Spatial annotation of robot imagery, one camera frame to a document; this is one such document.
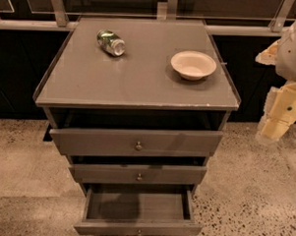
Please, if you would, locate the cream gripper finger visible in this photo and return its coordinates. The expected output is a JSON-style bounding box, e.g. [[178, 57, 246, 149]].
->
[[255, 41, 278, 66], [256, 117, 289, 145]]

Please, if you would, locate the grey bottom drawer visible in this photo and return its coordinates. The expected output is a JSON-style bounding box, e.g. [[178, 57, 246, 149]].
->
[[75, 184, 202, 236]]

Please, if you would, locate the grey drawer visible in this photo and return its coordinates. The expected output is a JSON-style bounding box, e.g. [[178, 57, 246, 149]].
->
[[50, 128, 222, 157], [70, 164, 207, 185], [75, 184, 202, 236]]

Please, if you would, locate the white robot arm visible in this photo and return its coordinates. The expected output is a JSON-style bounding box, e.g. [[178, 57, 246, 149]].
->
[[255, 20, 296, 145]]

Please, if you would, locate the grey drawer cabinet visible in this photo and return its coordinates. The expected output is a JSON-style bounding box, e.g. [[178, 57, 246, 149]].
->
[[29, 13, 245, 201]]

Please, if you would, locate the grey middle drawer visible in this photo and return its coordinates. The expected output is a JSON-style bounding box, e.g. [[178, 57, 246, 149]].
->
[[70, 164, 207, 185]]

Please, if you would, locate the grey top drawer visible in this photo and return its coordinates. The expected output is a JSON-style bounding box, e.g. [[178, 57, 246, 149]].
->
[[50, 128, 222, 157]]

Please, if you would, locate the green crushed soda can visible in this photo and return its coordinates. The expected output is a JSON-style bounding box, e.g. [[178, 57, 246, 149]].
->
[[96, 29, 126, 57]]

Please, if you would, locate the metal railing frame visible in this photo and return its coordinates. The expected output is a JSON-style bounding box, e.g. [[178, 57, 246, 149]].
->
[[0, 0, 296, 37]]

